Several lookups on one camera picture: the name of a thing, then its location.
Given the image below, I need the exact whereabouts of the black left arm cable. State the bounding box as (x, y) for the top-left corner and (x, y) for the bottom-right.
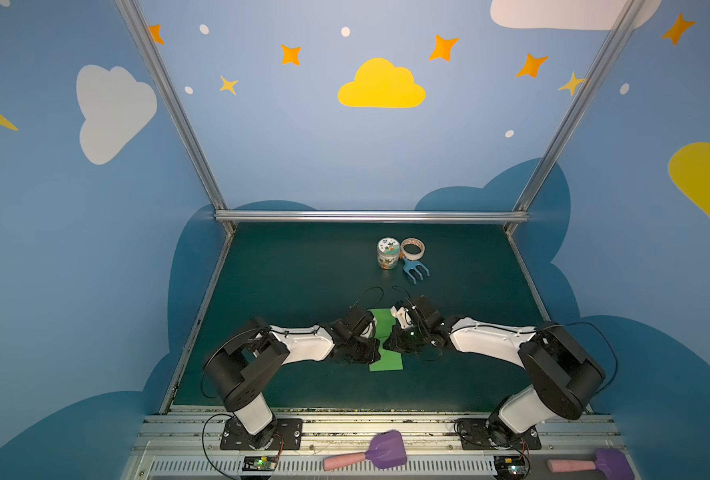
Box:
(351, 286), (386, 313)

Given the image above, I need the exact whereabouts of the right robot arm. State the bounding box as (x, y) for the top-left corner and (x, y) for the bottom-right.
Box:
(384, 316), (606, 448)

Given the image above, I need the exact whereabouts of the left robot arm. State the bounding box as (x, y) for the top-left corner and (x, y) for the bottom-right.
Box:
(203, 308), (380, 449)

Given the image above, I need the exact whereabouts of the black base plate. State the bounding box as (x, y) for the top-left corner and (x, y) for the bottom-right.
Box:
(454, 418), (542, 450)
(219, 418), (303, 451)

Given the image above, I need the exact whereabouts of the blue garden hand rake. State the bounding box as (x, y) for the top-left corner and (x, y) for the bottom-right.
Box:
(402, 258), (431, 285)

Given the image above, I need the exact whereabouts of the white tape roll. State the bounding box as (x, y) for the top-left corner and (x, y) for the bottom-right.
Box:
(400, 238), (426, 261)

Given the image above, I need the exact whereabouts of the aluminium left corner post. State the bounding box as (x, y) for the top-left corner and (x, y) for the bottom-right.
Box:
(115, 0), (228, 213)

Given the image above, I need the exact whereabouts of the carrot snack jar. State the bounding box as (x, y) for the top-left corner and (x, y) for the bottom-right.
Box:
(376, 237), (401, 270)

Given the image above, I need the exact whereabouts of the aluminium front rail base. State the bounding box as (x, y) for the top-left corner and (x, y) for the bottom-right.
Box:
(122, 407), (640, 479)

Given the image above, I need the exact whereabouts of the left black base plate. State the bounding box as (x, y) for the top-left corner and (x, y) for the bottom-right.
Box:
(219, 418), (303, 451)

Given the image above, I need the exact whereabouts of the aluminium right corner post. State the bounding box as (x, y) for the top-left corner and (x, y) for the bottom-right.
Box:
(504, 0), (645, 237)

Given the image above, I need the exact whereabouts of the left green circuit board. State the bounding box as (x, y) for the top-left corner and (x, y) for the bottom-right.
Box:
(241, 456), (278, 473)

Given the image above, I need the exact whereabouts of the purple scoop pink handle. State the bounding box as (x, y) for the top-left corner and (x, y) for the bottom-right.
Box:
(323, 430), (408, 471)
(546, 447), (633, 480)

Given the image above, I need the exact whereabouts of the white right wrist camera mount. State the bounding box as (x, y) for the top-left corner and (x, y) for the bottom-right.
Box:
(390, 295), (444, 330)

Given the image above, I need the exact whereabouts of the green square paper sheet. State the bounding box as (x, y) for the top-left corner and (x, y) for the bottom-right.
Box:
(369, 309), (403, 372)

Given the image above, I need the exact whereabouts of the aluminium back frame rail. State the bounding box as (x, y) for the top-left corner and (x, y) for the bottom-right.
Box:
(215, 210), (529, 224)

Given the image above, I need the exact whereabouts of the right green circuit board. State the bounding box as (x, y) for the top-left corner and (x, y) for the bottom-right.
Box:
(494, 456), (529, 480)

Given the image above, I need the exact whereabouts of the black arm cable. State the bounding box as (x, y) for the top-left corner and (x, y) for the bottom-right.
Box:
(561, 322), (620, 397)
(351, 286), (386, 313)

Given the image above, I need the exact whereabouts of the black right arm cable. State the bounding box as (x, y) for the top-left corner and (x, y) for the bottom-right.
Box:
(561, 322), (620, 397)

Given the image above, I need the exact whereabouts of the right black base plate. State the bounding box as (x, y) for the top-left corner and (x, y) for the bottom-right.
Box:
(454, 418), (542, 450)

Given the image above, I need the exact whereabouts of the aluminium corner post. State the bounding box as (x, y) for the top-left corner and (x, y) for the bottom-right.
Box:
(115, 0), (228, 213)
(504, 0), (645, 237)

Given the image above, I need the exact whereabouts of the green circuit board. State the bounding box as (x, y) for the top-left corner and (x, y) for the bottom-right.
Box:
(494, 456), (529, 480)
(241, 456), (278, 473)

